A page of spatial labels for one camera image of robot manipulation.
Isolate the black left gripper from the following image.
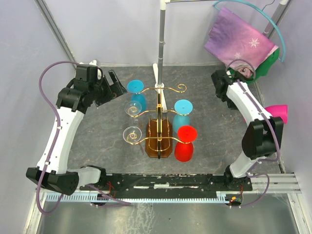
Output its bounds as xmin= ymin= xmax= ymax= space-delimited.
xmin=90 ymin=70 xmax=127 ymax=107

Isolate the blue wine glass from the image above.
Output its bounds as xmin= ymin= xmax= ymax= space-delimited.
xmin=173 ymin=99 xmax=193 ymax=133
xmin=127 ymin=79 xmax=147 ymax=112

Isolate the clear wine glass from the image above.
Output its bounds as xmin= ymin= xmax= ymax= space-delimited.
xmin=125 ymin=100 xmax=142 ymax=126
xmin=123 ymin=126 xmax=142 ymax=145

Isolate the magenta wine glass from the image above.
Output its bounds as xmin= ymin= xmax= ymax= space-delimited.
xmin=241 ymin=104 xmax=289 ymax=125

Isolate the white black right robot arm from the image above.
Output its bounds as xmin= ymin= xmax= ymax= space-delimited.
xmin=211 ymin=70 xmax=284 ymax=191

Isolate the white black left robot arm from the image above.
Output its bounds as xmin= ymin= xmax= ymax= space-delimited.
xmin=26 ymin=63 xmax=127 ymax=195

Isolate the clear wine glass front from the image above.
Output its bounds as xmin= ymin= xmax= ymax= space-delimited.
xmin=123 ymin=126 xmax=142 ymax=145

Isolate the red wine glass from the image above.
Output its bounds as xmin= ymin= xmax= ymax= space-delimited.
xmin=174 ymin=125 xmax=197 ymax=162

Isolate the teal clothes hanger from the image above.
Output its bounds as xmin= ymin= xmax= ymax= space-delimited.
xmin=213 ymin=0 xmax=287 ymax=62

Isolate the purple frozen print cloth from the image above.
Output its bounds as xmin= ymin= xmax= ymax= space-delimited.
xmin=204 ymin=7 xmax=278 ymax=78

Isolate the green cloth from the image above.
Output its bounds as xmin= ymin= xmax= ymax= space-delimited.
xmin=228 ymin=46 xmax=280 ymax=84

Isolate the grey white clothes stand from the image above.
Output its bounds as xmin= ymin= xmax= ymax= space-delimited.
xmin=153 ymin=0 xmax=291 ymax=113

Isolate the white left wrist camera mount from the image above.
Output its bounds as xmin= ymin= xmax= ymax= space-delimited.
xmin=89 ymin=59 xmax=103 ymax=80

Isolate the gold wire wine glass rack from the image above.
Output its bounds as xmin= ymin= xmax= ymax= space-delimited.
xmin=138 ymin=93 xmax=181 ymax=159

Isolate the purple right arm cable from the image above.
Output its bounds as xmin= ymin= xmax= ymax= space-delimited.
xmin=225 ymin=58 xmax=281 ymax=209

